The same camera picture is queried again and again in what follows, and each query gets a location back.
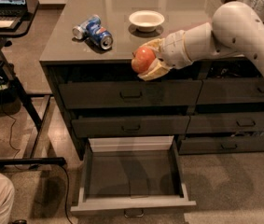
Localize grey counter cabinet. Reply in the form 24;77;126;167
40;0;264;152

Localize black cable on floor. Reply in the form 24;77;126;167
0;103;74;224

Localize silver blue soda can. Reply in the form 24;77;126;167
72;14;101;40

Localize bottom right drawer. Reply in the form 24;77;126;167
179;136;264;155

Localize middle right drawer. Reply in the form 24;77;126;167
187;112;264;133

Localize top left drawer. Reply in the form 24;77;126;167
59;80;201;109

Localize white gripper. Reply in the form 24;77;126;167
132;30;193;81

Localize white paper bowl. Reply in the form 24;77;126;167
129;10;165;33

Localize red apple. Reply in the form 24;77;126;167
132;46;156;74

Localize middle left drawer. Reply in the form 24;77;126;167
72;116;189;137

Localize open bottom left drawer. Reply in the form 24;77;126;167
71;142;196;217

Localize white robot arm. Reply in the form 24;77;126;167
132;2;264;81

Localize yellow sticky note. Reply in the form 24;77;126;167
0;21;14;28

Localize top right drawer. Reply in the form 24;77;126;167
197;73;264;105

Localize blue pepsi can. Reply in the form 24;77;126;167
87;23;113;50

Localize black laptop stand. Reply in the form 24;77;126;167
0;0;66;169

